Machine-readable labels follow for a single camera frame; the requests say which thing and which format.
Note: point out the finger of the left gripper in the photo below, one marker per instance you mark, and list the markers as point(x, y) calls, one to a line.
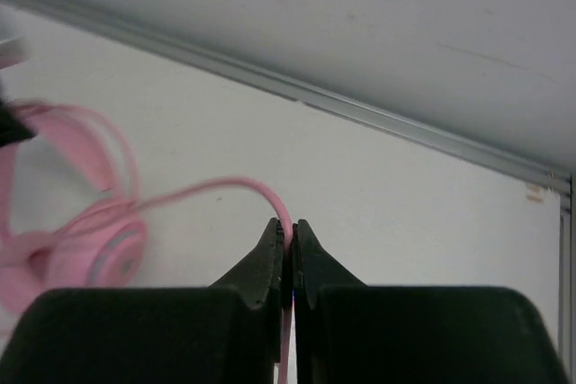
point(12, 128)

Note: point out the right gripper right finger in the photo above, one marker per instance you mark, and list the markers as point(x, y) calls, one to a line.
point(351, 332)

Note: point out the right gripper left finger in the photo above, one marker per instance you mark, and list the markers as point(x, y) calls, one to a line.
point(228, 332)

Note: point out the pink headphones with cable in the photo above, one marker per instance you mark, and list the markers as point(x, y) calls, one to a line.
point(103, 246)

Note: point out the aluminium table frame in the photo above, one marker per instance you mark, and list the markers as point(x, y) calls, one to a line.
point(395, 200)

